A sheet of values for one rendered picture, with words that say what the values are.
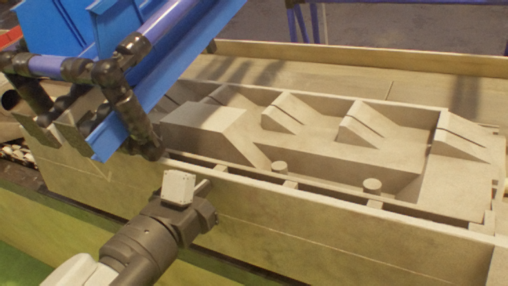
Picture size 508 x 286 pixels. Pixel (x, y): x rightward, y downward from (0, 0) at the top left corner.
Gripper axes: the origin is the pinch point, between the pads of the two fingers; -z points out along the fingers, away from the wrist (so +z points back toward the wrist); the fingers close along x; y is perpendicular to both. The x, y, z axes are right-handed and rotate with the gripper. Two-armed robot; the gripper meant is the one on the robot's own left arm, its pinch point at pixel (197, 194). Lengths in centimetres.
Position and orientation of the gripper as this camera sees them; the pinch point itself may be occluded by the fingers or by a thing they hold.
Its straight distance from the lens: 65.2
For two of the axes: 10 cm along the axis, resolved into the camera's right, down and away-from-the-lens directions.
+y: -1.0, -8.5, -5.1
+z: -4.7, 5.0, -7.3
